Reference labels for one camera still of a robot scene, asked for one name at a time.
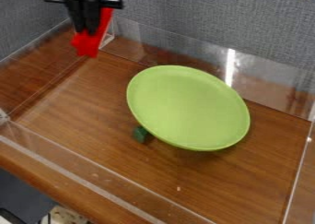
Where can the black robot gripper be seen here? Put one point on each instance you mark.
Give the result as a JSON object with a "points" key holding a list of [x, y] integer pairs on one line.
{"points": [[92, 12]]}

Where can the red rectangular block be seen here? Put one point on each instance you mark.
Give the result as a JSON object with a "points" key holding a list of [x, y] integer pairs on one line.
{"points": [[87, 43]]}

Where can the light green plate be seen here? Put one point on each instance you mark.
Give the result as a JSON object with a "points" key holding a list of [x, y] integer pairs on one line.
{"points": [[187, 108]]}

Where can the toy carrot with green top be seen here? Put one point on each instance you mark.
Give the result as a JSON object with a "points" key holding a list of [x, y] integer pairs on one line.
{"points": [[142, 134]]}

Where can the white power strip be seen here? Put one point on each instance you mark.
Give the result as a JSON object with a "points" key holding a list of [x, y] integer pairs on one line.
{"points": [[61, 215]]}

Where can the clear acrylic enclosure wall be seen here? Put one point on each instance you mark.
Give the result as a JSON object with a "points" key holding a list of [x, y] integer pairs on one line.
{"points": [[67, 133]]}

